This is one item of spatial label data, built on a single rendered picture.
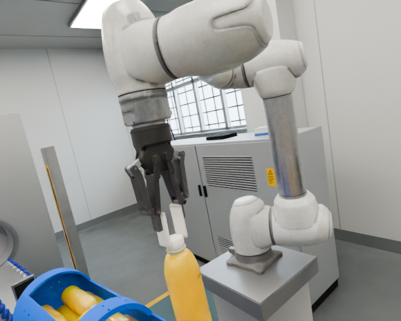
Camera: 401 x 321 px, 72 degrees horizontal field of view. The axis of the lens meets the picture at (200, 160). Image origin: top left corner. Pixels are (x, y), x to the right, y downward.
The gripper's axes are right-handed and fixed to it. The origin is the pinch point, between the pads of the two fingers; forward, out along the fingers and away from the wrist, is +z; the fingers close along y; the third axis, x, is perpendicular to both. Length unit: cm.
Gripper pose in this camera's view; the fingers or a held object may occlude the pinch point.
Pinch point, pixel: (170, 225)
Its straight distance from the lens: 56.9
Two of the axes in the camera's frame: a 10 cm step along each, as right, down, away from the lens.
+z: 1.8, 9.7, 1.5
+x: 7.4, -0.3, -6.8
